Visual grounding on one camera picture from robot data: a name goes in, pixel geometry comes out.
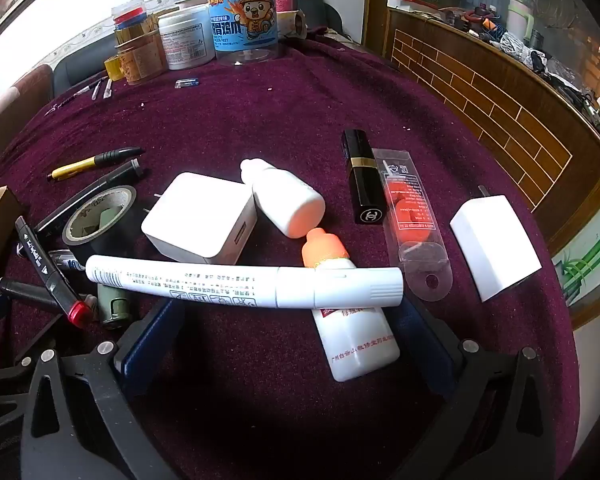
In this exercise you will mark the maroon tablecloth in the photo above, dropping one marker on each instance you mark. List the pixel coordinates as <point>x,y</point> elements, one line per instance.
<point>260,125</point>

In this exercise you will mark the large white charger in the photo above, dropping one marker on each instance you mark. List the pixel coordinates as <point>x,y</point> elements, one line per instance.
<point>200,220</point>

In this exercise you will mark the olive green small tool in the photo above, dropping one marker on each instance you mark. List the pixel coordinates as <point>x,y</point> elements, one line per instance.
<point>117,307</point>

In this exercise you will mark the black tape roll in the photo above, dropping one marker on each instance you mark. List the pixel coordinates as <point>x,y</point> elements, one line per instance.
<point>110,235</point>

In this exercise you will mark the black marker red cap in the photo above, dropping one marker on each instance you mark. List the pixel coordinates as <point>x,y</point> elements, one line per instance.
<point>47,270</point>

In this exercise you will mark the yellow and black pen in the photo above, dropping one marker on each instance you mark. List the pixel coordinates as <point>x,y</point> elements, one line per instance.
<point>87,164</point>

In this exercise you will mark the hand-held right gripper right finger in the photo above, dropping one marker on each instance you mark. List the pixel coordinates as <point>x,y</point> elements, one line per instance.
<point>425,350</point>

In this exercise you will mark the dark grey sofa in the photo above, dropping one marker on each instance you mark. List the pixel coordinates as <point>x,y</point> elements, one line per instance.
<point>80,67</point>

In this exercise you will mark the brown paper roll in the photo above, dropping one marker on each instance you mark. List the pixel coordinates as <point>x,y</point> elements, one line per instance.
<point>292,24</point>

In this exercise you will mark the white green cup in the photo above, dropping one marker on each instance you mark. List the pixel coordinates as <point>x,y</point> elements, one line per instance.
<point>520,17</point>

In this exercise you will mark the clear jar blue label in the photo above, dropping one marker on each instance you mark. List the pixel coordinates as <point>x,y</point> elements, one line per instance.
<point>242,20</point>

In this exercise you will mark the clear pack orange earplugs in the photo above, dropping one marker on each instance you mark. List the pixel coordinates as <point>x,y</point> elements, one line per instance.
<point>410,210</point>

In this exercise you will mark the small white pen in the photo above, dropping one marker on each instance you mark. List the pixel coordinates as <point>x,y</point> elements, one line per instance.
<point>108,87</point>
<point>97,90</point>

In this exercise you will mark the white tin can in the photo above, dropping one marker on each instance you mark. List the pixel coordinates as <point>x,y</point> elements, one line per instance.
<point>185,40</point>

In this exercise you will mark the yellow tape roll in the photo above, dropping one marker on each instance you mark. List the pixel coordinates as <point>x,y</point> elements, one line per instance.
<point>114,67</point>

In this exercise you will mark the wooden brick-pattern counter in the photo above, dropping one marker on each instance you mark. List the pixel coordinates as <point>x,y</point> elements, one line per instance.
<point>490,105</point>

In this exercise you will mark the brown armchair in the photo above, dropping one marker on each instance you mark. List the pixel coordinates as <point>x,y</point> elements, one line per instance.
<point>15,105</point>

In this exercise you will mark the black lipstick tube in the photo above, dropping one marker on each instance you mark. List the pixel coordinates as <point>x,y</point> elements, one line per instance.
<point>365,180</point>

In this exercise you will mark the brown jar of sticks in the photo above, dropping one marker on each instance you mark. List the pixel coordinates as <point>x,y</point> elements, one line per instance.
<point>142,57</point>

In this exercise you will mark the black grey marker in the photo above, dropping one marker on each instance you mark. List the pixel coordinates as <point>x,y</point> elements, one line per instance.
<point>87,192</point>

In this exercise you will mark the silver tipped marker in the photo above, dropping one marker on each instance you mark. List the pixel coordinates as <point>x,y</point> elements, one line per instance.
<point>67,260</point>

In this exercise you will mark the white dropper bottle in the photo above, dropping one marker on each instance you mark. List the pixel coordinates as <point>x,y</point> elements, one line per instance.
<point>287,202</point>

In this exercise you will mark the small white charger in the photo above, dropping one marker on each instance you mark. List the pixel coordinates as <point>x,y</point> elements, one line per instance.
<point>495,247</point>

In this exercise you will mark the white bottle orange cap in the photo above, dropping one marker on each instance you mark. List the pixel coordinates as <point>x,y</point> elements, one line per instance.
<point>355,340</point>

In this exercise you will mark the black chair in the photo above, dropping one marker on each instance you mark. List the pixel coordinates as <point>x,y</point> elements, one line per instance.
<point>320,10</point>

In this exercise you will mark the long white marker pen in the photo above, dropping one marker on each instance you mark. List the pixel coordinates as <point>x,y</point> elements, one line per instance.
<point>220,282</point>

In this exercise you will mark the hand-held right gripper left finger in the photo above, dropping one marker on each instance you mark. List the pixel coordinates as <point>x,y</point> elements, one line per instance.
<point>147,345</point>

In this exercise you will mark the thin dark pen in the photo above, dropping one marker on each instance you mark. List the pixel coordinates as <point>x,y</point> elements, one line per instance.
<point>75,95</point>

